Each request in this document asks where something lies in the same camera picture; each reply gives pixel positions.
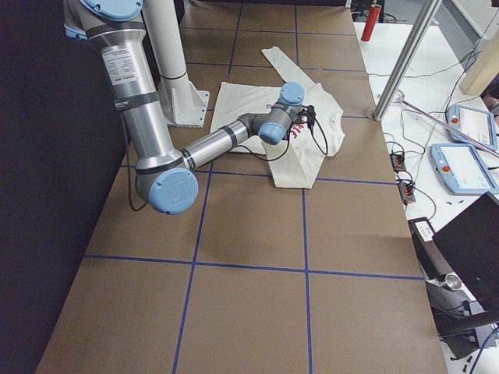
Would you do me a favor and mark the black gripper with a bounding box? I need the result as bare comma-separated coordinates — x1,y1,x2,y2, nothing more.
288,105,317,139

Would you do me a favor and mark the cream long-sleeve t-shirt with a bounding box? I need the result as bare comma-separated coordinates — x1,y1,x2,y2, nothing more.
211,46,345,189

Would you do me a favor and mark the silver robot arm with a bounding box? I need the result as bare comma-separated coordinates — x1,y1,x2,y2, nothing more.
63,1,305,214

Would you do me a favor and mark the orange black connector block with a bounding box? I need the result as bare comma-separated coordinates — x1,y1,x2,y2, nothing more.
389,152,406,172

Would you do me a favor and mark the red cylindrical bottle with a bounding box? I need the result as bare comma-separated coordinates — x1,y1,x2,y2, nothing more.
361,3,382,42

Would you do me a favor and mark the reacher grabber stick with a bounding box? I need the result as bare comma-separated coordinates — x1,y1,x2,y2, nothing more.
394,93,497,153

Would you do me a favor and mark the near blue teach pendant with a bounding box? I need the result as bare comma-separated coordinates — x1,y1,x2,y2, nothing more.
430,143,498,196

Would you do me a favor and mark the blue teach pendant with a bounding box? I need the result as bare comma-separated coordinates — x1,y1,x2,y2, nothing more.
447,104,498,151
430,143,498,196

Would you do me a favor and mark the far blue teach pendant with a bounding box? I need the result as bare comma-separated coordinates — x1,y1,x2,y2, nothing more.
447,104,498,151

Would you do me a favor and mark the black box with label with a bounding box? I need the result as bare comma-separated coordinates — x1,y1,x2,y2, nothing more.
408,217,453,280

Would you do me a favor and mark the black monitor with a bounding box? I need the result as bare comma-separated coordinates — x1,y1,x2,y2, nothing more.
434,192,498,310

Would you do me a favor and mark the silver metal cup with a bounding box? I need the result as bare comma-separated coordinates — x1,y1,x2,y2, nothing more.
438,273,462,291

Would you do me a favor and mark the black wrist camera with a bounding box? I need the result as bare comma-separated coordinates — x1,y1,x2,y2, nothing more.
299,105,317,132

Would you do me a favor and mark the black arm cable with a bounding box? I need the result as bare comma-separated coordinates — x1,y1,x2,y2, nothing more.
233,116,329,161

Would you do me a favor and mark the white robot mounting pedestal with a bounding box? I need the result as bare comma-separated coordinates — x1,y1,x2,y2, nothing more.
143,0,210,128

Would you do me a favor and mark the aluminium frame post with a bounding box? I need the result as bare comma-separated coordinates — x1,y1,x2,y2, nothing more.
372,0,442,122

